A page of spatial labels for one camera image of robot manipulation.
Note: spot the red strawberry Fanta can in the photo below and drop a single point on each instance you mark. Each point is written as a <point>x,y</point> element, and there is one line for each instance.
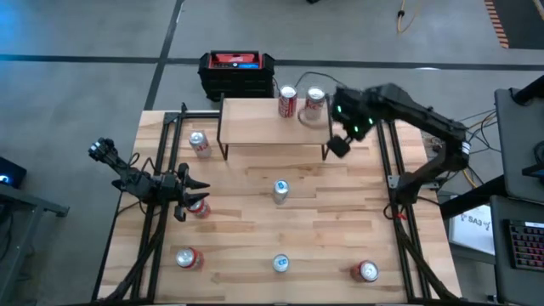
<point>189,258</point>
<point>200,211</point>

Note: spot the blue silver Red Bull can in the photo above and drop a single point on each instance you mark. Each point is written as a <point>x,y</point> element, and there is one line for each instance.
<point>281,263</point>
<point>280,193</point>

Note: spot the silver Diet Coke can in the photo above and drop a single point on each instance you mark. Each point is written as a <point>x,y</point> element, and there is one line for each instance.
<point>314,108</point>
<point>200,144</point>

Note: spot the grey metal table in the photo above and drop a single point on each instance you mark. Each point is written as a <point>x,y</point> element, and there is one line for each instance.
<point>42,204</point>

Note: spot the grey computer desk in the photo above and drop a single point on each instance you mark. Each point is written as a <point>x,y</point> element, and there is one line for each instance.
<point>499,255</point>

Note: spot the black table beam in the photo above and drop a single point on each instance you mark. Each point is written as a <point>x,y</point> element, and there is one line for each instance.
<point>472,197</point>

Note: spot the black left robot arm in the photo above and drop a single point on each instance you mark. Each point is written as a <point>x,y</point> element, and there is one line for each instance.
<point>127,176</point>

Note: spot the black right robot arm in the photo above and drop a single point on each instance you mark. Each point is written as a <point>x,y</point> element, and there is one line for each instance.
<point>425,114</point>

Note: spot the red and black Coca-Cola can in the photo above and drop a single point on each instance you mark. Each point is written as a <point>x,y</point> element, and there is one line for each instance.
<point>365,272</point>

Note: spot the black desk device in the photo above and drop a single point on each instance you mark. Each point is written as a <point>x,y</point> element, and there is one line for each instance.
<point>535,170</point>

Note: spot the white SA3 sign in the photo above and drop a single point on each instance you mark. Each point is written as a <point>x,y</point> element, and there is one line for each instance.
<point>472,231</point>

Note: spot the black mat with striped edge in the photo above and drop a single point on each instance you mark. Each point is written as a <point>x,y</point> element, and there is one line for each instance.
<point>523,21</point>

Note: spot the black backlit keyboard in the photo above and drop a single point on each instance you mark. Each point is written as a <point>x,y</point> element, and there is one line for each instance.
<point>527,246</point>

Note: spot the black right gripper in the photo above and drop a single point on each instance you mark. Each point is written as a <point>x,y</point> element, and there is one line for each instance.
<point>355,112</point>

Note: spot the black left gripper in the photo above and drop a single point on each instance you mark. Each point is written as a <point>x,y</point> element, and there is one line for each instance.
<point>170,189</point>

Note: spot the black aluminium table frame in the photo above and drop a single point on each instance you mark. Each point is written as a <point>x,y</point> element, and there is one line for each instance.
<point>200,115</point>

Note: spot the black device with blue light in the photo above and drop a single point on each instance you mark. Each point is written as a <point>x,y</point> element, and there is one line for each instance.
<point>13,174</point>

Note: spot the wooden shelf with black legs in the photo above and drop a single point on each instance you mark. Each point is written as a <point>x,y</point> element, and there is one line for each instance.
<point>255,123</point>

